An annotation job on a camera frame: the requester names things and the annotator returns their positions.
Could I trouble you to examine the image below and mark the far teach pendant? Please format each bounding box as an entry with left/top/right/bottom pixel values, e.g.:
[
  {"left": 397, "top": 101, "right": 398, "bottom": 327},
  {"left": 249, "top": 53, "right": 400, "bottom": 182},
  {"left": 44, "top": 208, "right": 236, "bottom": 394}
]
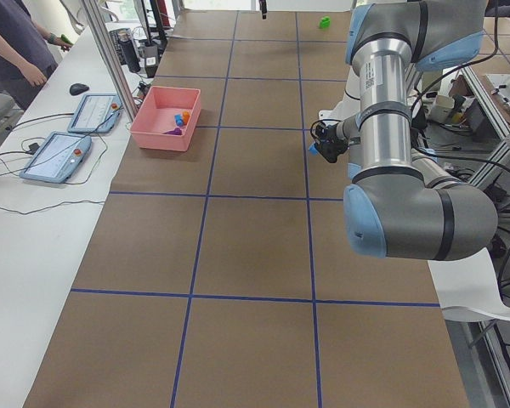
[{"left": 67, "top": 93, "right": 122, "bottom": 134}]

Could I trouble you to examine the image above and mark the small blue block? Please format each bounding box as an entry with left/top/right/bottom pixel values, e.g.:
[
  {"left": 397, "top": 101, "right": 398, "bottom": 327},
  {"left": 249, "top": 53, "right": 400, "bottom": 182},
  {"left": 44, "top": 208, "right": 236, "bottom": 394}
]
[{"left": 174, "top": 114, "right": 185, "bottom": 127}]

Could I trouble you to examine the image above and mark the person in dark shirt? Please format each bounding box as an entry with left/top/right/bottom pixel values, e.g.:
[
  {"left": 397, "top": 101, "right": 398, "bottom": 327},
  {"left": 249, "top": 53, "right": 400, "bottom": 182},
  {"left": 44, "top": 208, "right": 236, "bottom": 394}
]
[{"left": 0, "top": 0, "right": 71, "bottom": 110}]

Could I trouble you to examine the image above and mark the aluminium frame post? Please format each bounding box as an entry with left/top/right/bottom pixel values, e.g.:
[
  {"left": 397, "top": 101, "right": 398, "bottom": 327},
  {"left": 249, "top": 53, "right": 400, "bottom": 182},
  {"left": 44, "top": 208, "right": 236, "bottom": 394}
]
[{"left": 81, "top": 0, "right": 138, "bottom": 122}]

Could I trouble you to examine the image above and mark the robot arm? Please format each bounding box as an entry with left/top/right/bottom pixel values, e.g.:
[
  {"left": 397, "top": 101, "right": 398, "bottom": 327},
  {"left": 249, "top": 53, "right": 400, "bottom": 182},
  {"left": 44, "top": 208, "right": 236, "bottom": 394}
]
[{"left": 314, "top": 1, "right": 497, "bottom": 261}]

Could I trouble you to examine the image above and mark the pink plastic box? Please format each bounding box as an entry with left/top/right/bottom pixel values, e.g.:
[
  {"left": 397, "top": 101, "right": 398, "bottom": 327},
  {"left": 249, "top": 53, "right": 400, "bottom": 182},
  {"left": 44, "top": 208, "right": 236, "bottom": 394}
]
[{"left": 130, "top": 86, "right": 201, "bottom": 152}]

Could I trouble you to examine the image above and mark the teach pendant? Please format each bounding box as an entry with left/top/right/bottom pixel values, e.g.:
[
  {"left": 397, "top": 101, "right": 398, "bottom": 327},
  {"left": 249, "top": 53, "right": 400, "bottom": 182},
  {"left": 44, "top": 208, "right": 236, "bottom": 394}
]
[
  {"left": 19, "top": 132, "right": 93, "bottom": 184},
  {"left": 67, "top": 93, "right": 122, "bottom": 134}
]

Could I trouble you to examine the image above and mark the black bottle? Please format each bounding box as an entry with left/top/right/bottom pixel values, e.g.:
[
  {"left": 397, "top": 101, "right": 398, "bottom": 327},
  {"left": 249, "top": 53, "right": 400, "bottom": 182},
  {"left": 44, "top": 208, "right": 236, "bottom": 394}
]
[{"left": 118, "top": 31, "right": 140, "bottom": 73}]

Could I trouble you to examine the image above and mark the green block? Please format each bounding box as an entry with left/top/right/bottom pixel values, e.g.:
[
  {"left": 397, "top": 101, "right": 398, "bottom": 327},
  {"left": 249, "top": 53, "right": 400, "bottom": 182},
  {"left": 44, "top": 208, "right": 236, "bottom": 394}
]
[{"left": 319, "top": 16, "right": 331, "bottom": 29}]

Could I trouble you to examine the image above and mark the white chair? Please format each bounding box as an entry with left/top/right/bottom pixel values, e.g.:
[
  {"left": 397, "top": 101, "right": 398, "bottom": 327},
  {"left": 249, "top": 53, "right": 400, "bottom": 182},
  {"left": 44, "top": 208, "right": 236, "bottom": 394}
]
[{"left": 428, "top": 248, "right": 510, "bottom": 323}]

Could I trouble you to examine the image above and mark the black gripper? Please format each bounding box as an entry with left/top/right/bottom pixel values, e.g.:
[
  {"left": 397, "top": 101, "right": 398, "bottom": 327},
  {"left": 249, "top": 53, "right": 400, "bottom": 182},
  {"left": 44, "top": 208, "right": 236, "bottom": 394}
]
[{"left": 318, "top": 122, "right": 349, "bottom": 163}]

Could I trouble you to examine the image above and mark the black computer mouse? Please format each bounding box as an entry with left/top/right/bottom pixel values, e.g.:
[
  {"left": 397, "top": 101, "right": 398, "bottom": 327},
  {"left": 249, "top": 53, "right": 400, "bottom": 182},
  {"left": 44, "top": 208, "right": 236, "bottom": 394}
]
[{"left": 69, "top": 82, "right": 89, "bottom": 96}]

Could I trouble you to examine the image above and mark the near teach pendant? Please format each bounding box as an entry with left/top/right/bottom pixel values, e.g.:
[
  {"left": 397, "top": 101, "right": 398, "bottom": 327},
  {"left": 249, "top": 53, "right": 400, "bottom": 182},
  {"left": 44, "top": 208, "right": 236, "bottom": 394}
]
[{"left": 19, "top": 132, "right": 93, "bottom": 184}]

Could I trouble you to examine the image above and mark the purple block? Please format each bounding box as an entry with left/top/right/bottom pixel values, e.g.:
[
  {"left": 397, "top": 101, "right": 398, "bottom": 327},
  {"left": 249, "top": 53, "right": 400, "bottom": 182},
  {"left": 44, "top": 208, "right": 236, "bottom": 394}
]
[{"left": 163, "top": 127, "right": 183, "bottom": 136}]

